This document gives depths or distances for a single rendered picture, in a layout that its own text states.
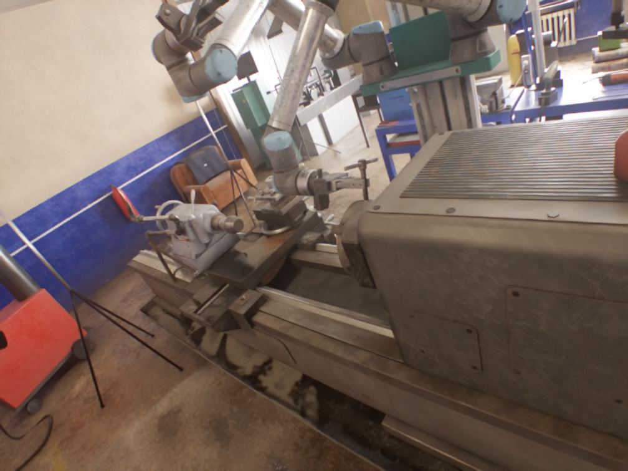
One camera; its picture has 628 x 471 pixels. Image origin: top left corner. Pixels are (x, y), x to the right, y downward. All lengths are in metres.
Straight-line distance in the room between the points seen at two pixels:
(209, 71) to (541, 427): 1.21
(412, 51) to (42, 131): 4.48
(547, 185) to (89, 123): 5.20
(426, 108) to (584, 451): 1.62
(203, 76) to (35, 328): 3.17
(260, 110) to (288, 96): 4.41
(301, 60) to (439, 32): 0.78
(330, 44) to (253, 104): 3.87
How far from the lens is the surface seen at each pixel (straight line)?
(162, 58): 1.20
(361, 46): 1.83
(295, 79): 1.26
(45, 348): 3.91
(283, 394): 1.69
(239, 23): 1.19
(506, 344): 0.75
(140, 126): 5.58
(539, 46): 3.01
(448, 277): 0.66
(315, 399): 1.60
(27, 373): 3.88
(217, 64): 1.05
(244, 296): 1.48
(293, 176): 1.14
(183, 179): 5.43
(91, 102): 5.45
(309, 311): 1.30
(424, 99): 1.99
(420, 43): 1.87
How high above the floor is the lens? 1.67
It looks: 29 degrees down
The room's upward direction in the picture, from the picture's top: 24 degrees counter-clockwise
